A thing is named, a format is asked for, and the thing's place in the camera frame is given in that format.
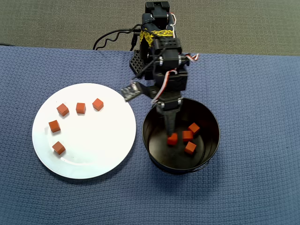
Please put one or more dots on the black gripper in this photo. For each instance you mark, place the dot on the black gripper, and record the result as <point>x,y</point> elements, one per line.
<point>170,105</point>

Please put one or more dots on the red cube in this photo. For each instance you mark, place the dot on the red cube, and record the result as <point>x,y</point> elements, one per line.
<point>194,128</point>
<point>98,104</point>
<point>172,140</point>
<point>54,126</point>
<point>58,147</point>
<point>62,109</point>
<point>187,136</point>
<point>80,108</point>
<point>190,147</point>

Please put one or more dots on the white round plate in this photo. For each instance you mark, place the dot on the white round plate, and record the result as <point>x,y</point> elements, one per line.
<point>93,140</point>

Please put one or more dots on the black metal bucket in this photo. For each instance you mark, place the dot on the black metal bucket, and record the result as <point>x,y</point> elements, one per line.
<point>159,150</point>

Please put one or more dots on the blue woven tablecloth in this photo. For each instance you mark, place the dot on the blue woven tablecloth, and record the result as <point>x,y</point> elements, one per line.
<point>246,117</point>

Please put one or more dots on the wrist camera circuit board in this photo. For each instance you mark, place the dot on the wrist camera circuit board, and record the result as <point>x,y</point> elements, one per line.
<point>130,91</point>

